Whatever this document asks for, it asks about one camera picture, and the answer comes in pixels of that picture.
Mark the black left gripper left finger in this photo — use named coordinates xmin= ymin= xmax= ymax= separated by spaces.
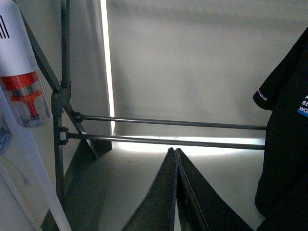
xmin=122 ymin=148 xmax=179 ymax=231

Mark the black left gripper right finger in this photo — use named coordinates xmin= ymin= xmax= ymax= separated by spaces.
xmin=175 ymin=148 xmax=252 ymax=231

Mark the black t-shirt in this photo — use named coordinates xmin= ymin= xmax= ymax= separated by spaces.
xmin=253 ymin=32 xmax=308 ymax=231

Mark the lower grey rack crossbar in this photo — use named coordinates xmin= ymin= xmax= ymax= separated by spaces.
xmin=59 ymin=127 xmax=265 ymax=150

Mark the grey rack crossbar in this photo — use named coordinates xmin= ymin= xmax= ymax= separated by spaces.
xmin=71 ymin=112 xmax=266 ymax=130
xmin=59 ymin=127 xmax=265 ymax=150

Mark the upper grey rack crossbar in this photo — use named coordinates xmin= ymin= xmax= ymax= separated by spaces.
xmin=71 ymin=112 xmax=266 ymax=130

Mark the white red handheld vacuum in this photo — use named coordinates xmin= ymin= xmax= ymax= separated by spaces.
xmin=0 ymin=0 xmax=51 ymax=128

